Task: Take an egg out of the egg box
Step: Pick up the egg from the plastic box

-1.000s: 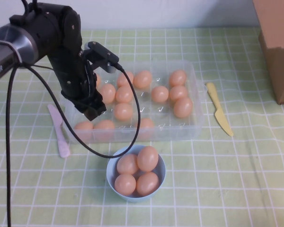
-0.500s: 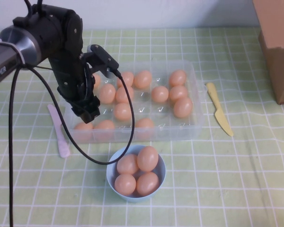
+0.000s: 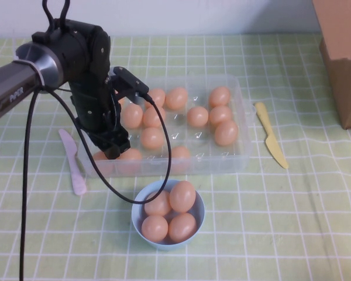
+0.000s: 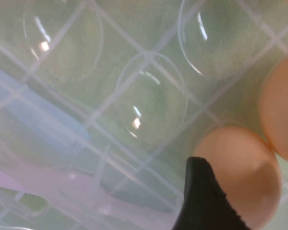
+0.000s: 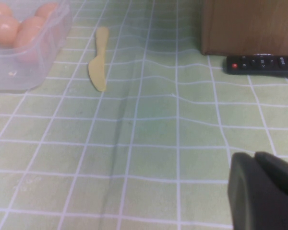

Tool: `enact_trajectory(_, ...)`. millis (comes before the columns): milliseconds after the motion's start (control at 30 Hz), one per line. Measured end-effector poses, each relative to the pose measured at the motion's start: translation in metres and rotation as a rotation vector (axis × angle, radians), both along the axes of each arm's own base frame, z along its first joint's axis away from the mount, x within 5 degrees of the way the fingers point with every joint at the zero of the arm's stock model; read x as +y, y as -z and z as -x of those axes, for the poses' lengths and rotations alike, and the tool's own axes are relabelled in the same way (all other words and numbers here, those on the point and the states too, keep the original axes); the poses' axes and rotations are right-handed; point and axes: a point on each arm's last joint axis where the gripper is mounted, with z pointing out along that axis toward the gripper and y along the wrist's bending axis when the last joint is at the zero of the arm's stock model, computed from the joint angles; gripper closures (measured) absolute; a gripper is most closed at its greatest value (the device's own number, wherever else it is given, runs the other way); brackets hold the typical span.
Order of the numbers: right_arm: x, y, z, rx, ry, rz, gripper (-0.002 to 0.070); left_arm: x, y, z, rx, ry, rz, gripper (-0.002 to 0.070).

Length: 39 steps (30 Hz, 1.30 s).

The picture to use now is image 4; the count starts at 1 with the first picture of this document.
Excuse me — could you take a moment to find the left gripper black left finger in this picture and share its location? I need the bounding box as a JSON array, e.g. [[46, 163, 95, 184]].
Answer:
[[167, 156, 252, 230]]

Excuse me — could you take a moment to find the clear plastic egg tray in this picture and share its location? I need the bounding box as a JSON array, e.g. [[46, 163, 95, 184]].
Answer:
[[0, 0, 288, 230]]

